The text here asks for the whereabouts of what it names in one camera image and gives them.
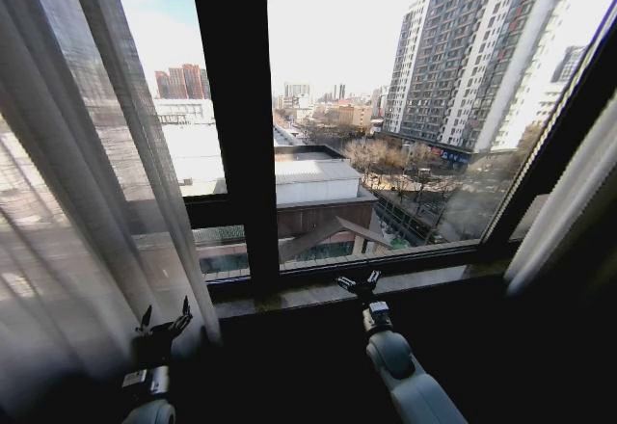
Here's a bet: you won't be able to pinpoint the black window frame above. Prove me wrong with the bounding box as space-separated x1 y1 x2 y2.
181 0 617 303

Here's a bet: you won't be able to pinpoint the narrow sheer white curtain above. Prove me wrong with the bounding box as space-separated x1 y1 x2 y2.
502 90 617 297

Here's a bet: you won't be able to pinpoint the dark stone window sill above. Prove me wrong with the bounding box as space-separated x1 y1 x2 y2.
210 263 510 320

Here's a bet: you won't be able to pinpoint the tall grey apartment tower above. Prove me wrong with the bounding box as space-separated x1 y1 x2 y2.
381 0 590 171

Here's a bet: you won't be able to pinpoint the low white-roofed building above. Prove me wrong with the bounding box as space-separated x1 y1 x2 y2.
273 144 380 211

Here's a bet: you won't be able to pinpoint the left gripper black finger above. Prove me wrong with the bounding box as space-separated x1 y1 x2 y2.
135 304 154 336
162 295 195 336

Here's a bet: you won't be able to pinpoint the red brick high-rise buildings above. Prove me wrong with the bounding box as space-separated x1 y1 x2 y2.
153 62 212 101

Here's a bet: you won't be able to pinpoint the wide sheer white curtain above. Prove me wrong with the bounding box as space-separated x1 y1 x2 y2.
0 0 224 424

